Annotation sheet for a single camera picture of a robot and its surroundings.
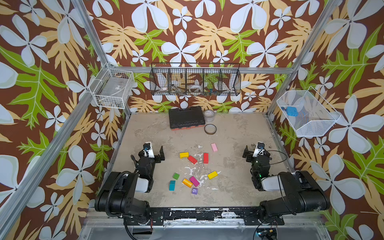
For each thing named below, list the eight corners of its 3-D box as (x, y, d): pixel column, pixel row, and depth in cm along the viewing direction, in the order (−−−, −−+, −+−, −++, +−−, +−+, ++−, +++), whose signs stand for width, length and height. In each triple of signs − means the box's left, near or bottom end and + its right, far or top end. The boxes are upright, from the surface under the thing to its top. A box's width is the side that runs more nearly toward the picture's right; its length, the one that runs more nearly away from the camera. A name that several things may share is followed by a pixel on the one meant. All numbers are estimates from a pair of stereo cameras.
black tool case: (167, 129, 111) (167, 125, 107) (170, 110, 124) (169, 106, 120) (204, 129, 111) (205, 125, 107) (203, 110, 124) (203, 106, 120)
